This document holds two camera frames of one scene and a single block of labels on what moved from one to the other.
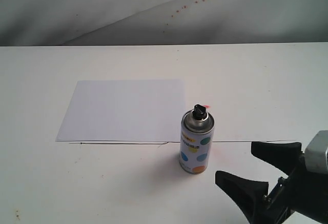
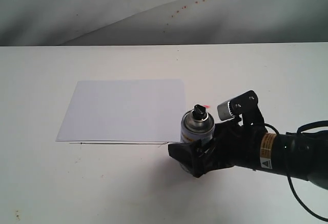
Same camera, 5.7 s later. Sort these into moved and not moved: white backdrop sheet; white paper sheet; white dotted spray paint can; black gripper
Moved: black gripper
Not moved: white paper sheet; white dotted spray paint can; white backdrop sheet
